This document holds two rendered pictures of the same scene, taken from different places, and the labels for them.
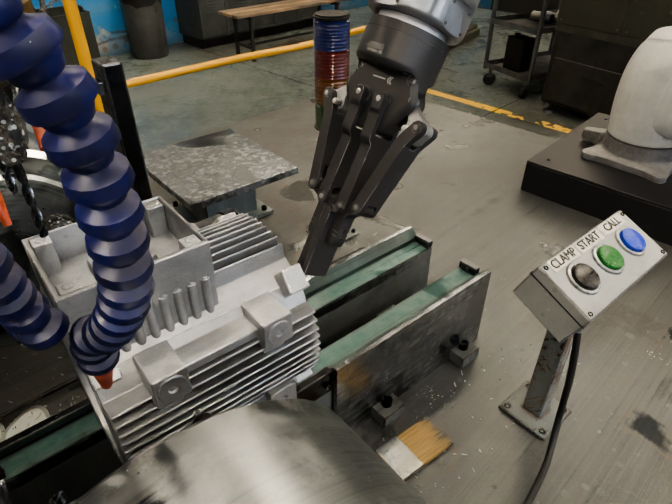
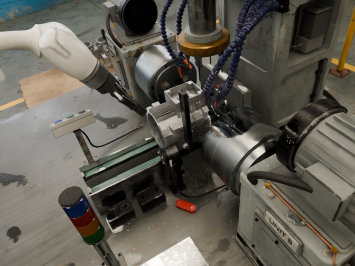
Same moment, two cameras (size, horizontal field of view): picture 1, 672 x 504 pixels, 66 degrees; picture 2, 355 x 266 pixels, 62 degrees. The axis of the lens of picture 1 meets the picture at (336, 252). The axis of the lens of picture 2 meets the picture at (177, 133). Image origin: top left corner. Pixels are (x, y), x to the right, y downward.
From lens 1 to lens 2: 1.36 m
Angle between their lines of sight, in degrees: 101
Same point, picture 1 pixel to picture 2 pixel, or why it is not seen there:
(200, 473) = (165, 57)
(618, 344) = (46, 181)
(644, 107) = not seen: outside the picture
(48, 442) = not seen: hidden behind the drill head
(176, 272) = (171, 91)
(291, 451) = (156, 62)
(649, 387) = (54, 167)
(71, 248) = (196, 99)
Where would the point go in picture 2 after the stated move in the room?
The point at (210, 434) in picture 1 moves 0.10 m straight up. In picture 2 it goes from (164, 60) to (160, 38)
